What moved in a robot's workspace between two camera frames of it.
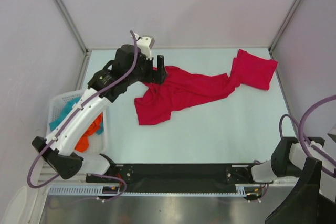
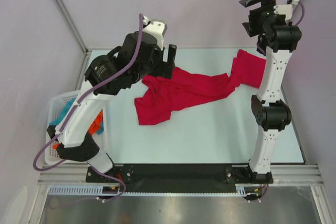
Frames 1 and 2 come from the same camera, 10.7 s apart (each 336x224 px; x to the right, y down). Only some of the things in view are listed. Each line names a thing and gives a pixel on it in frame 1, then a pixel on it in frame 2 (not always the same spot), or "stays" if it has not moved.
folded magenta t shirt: [252, 70] stays
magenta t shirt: [179, 89] stays
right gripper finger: [301, 206] -> [264, 19]
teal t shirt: [69, 105] stays
